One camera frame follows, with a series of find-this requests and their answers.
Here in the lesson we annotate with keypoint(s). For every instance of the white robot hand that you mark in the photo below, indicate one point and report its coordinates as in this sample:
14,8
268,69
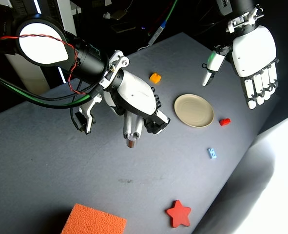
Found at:
136,95
253,48

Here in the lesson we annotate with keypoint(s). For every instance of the orange toy brick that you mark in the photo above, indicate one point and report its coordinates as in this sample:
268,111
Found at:
155,78

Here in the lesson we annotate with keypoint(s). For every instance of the beige round plate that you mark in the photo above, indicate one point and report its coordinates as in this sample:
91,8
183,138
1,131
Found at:
193,111

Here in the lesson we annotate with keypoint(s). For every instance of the white adapter with blue plug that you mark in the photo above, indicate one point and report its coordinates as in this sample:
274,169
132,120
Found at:
156,36

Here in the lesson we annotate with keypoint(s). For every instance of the dark flat device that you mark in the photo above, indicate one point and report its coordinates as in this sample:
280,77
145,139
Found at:
123,27

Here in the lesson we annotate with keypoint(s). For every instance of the red toy brick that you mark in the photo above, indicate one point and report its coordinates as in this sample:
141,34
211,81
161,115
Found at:
224,122

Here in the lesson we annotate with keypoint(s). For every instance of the gold flat device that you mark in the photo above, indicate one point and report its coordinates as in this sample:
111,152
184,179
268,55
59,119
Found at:
119,14

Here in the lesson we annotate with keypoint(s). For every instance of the small white connector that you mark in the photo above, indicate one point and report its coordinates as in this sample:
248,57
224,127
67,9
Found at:
106,16

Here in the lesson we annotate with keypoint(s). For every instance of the light blue toy brick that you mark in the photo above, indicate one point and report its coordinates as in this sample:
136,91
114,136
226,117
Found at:
212,153

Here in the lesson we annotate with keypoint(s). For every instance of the grey table cloth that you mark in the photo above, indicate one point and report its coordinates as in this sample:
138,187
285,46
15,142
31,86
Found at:
61,170

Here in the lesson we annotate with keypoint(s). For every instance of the white column panel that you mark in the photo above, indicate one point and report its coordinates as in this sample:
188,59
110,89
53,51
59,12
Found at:
29,75

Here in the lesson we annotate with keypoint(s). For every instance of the black column with light strip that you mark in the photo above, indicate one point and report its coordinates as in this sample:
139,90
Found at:
46,7

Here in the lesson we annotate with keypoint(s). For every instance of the red wooden star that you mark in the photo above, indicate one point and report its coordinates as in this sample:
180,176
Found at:
179,214

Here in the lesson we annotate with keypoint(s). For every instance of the orange textured block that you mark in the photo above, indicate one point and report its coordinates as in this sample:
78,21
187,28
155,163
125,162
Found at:
92,221

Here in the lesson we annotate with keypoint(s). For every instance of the white frame post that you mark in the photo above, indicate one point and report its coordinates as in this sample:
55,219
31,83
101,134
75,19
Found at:
68,14

